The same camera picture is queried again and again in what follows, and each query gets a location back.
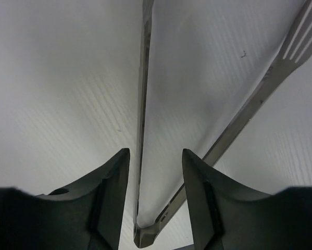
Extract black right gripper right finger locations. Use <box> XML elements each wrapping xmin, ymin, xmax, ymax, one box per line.
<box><xmin>182</xmin><ymin>149</ymin><xmax>312</xmax><ymax>249</ymax></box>

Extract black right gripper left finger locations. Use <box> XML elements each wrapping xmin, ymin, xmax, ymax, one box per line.
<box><xmin>0</xmin><ymin>148</ymin><xmax>130</xmax><ymax>249</ymax></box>

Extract stainless steel tongs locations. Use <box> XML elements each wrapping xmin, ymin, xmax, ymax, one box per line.
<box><xmin>134</xmin><ymin>1</ymin><xmax>312</xmax><ymax>248</ymax></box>

